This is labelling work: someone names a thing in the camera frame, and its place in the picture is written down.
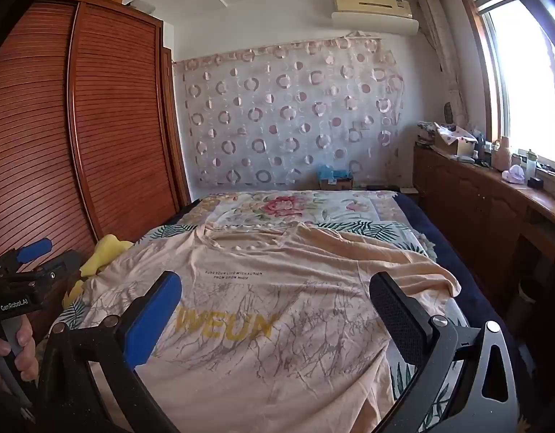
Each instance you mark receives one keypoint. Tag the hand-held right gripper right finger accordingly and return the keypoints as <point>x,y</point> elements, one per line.
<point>404,320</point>

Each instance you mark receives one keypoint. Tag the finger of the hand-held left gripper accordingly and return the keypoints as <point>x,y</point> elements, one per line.
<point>34,249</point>
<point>63,266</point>

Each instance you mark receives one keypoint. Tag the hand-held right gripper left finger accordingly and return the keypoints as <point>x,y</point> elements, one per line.
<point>153,320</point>

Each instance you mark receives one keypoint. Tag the beige printed t-shirt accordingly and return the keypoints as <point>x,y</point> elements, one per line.
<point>282,279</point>

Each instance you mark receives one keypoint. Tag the person's left hand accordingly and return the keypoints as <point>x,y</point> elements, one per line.
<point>27,352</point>

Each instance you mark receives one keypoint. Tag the yellow pillow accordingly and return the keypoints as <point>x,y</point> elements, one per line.
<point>108,250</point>

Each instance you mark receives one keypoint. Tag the navy blue bed sheet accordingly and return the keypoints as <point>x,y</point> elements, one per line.
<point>467,270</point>

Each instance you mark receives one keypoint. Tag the wooden sideboard cabinet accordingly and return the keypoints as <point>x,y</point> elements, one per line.
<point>476,207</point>

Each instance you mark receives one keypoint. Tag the reddish wooden slatted wardrobe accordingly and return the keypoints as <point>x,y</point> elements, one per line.
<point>115,121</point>

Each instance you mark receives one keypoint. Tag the cardboard box with blue items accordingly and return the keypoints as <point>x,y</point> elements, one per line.
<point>335,177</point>

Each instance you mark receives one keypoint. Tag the floral quilt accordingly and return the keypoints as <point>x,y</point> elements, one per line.
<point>282,205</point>

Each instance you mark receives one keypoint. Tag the pale purple tissue pack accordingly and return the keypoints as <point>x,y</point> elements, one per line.
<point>514,175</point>

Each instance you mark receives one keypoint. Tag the pink bottle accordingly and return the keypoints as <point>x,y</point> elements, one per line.
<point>502,155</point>

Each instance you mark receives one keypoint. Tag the green capped bottle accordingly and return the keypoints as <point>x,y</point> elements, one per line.
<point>531,162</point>

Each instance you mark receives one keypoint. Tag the sheer curtain with pink circles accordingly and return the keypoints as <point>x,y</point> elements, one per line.
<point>282,112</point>

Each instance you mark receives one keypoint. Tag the wooden framed window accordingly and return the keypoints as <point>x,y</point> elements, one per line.
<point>525,76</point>

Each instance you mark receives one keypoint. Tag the wrapped white pipes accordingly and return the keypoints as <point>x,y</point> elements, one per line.
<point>440,45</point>

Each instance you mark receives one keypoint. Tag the cream wall air conditioner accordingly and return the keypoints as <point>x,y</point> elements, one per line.
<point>372,11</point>

